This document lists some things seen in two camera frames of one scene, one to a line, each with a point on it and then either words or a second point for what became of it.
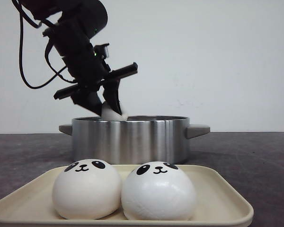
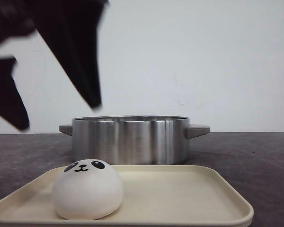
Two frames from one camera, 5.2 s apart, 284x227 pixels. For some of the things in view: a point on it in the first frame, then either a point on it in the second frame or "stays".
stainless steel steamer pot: [139, 139] stays
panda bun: [86, 189] stays
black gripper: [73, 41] → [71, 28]
